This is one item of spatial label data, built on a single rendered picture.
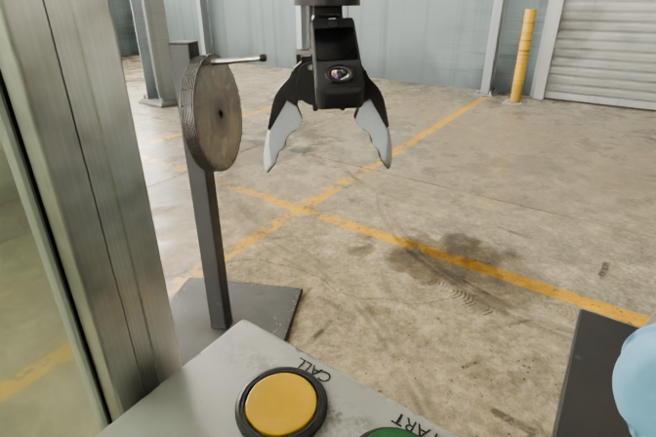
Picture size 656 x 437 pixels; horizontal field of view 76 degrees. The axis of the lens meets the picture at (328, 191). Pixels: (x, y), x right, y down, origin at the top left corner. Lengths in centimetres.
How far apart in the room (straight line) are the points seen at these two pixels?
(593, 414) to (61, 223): 47
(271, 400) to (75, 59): 20
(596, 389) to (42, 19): 53
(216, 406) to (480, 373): 134
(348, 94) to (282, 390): 25
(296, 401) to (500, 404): 127
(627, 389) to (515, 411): 120
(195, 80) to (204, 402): 95
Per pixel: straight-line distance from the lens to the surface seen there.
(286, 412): 26
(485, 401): 149
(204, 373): 29
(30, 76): 21
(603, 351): 59
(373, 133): 49
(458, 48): 609
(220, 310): 158
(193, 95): 112
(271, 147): 49
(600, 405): 52
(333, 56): 42
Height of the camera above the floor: 110
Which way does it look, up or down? 25 degrees down
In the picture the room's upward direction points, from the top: straight up
